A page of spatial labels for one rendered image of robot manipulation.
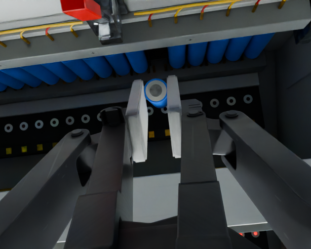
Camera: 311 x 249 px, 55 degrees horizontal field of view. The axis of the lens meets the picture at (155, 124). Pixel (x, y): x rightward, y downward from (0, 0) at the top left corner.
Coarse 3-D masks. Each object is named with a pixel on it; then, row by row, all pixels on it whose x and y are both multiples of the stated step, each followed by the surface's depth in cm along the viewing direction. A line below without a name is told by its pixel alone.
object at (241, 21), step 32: (224, 0) 22; (288, 0) 24; (0, 32) 23; (64, 32) 25; (128, 32) 24; (160, 32) 24; (192, 32) 24; (224, 32) 24; (256, 32) 25; (0, 64) 25; (32, 64) 26
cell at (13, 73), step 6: (6, 72) 29; (12, 72) 29; (18, 72) 30; (24, 72) 30; (18, 78) 31; (24, 78) 31; (30, 78) 32; (36, 78) 33; (30, 84) 33; (36, 84) 34
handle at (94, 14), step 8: (64, 0) 14; (72, 0) 14; (80, 0) 14; (88, 0) 15; (64, 8) 14; (72, 8) 14; (80, 8) 14; (88, 8) 15; (96, 8) 16; (72, 16) 16; (80, 16) 16; (88, 16) 16; (96, 16) 17; (104, 16) 19; (104, 24) 21; (104, 32) 21
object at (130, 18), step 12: (216, 0) 23; (240, 0) 23; (252, 0) 23; (264, 0) 23; (276, 0) 23; (132, 12) 24; (168, 12) 24; (180, 12) 24; (192, 12) 24; (48, 24) 24; (84, 24) 24; (0, 36) 25; (12, 36) 24; (24, 36) 25
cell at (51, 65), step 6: (48, 66) 28; (54, 66) 29; (60, 66) 30; (66, 66) 31; (54, 72) 30; (60, 72) 30; (66, 72) 31; (72, 72) 32; (66, 78) 32; (72, 78) 33
